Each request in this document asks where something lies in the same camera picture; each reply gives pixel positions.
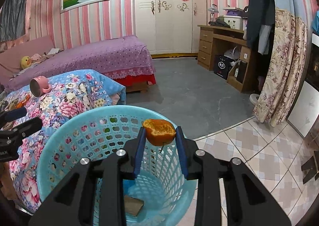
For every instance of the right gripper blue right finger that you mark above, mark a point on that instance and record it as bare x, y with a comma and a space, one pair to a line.
181, 144

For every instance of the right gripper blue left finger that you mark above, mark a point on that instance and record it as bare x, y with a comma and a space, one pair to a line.
141, 142

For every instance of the orange peel half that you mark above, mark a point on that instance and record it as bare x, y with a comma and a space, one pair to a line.
159, 132

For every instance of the brown cardboard roll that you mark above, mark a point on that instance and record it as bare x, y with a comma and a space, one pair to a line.
132, 205

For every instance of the orange snack wrapper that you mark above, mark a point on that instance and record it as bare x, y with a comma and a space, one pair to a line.
16, 104

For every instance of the person's left hand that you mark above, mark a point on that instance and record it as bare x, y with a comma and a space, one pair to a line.
7, 187

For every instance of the light blue laundry basket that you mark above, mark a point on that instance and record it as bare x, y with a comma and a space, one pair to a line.
87, 167

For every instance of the pink metal mug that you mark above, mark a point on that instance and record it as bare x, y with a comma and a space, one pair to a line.
39, 86

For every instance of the yellow duck plush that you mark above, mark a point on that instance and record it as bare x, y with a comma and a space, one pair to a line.
26, 62

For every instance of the pink headboard cover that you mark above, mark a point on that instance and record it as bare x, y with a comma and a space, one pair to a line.
11, 59

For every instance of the floral blue bed cover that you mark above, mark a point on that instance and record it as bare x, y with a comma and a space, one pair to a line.
72, 93

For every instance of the black box under desk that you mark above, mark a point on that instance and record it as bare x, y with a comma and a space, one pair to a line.
222, 66

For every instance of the purple polka dot bed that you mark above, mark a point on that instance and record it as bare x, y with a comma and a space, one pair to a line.
125, 60

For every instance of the white fan under desk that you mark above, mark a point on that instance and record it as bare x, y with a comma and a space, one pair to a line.
233, 54

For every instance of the wooden desk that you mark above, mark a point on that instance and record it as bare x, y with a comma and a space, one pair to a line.
215, 40

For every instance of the grey window curtain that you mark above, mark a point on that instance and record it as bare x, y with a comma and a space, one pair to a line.
13, 19

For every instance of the white storage box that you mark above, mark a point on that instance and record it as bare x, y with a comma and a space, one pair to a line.
235, 22

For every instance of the small desk lamp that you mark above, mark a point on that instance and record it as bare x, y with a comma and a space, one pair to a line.
213, 10

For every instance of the white wardrobe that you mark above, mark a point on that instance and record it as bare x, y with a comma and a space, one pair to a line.
170, 26

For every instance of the hanging black coat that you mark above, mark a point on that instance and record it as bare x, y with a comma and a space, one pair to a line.
261, 19

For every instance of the floral beige curtain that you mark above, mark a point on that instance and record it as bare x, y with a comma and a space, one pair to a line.
286, 64

